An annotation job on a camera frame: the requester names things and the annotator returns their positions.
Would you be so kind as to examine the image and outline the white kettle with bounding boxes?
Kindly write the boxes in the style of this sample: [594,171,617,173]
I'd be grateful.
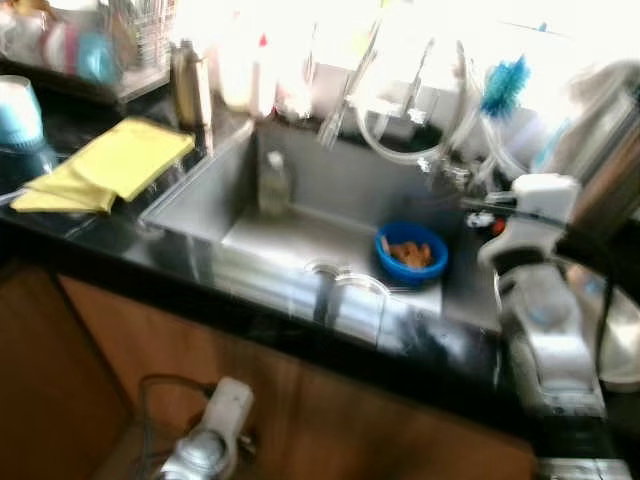
[530,60,631,171]

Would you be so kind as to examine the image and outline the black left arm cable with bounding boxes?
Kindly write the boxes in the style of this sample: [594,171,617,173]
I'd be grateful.
[135,373,216,480]

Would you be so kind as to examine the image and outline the steel pull-out faucet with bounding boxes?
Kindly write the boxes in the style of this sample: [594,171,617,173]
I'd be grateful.
[318,30,376,151]

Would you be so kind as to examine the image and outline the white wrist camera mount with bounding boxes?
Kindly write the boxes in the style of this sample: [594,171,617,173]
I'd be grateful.
[478,173,583,269]
[195,376,256,451]

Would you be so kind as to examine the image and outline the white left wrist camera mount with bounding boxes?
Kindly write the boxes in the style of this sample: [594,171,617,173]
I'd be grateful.
[195,376,256,451]

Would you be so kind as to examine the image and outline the yellow cleaning cloth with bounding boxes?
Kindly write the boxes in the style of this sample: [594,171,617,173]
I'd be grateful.
[10,117,197,215]

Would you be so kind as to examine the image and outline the brown food pieces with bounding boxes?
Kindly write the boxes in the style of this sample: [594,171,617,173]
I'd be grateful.
[385,237,436,269]

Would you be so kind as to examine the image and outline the shiny round cup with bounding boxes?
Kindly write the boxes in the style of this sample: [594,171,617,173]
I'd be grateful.
[328,272,393,346]

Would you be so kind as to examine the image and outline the slim steel faucet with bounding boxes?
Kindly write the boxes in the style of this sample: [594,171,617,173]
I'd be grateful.
[415,40,476,196]

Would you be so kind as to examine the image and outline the steel knife block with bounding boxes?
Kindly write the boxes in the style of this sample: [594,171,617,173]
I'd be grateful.
[555,75,640,241]

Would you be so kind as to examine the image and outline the white bottle with red cap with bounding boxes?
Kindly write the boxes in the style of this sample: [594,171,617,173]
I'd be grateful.
[250,33,278,116]

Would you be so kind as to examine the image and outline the wooden cabinet door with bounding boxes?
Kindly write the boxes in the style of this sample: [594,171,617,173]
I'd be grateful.
[58,275,301,480]
[290,340,541,480]

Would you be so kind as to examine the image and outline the blue plastic bowl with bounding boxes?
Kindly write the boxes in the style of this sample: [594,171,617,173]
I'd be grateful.
[374,220,450,289]

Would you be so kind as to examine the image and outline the steel thermos bottle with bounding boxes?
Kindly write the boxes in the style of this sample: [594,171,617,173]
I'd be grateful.
[168,40,213,131]

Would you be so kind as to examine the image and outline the clear plastic bottle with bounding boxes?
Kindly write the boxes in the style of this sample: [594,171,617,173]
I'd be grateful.
[258,150,293,216]

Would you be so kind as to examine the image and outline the pink cup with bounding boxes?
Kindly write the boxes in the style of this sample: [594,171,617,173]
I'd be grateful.
[40,20,76,71]

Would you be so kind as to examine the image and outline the white plastic container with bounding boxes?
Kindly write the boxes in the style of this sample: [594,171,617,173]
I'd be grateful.
[215,30,253,111]

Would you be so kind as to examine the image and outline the stainless steel sink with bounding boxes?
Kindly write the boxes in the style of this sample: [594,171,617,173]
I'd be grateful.
[140,120,501,336]

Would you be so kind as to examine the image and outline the blue bottle brush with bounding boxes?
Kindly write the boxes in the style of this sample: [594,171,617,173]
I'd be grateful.
[478,55,531,121]

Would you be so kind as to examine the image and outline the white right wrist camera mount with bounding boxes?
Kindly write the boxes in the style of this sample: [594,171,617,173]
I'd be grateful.
[478,173,583,269]

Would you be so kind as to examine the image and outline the wooden cabinet side panel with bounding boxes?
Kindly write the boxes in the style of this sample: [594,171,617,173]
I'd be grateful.
[0,262,131,480]

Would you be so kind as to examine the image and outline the metal dish rack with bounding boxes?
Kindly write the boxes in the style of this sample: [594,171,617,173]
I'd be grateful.
[0,0,176,101]

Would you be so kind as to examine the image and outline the large steel plate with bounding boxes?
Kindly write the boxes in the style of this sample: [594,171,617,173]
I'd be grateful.
[565,262,640,393]

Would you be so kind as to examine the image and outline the white and blue cup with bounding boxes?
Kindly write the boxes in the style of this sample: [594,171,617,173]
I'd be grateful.
[0,75,49,151]

